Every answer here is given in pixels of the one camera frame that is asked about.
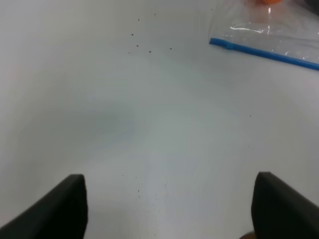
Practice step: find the clear blue-zip plastic bag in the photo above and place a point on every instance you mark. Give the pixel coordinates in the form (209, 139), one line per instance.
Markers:
(287, 31)

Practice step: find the orange fruit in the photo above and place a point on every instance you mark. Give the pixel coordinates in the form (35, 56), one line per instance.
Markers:
(269, 2)

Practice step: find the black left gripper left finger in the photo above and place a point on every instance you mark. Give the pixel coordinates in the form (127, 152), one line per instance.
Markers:
(61, 214)

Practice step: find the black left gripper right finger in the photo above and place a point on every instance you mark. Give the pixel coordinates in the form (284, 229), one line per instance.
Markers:
(280, 212)

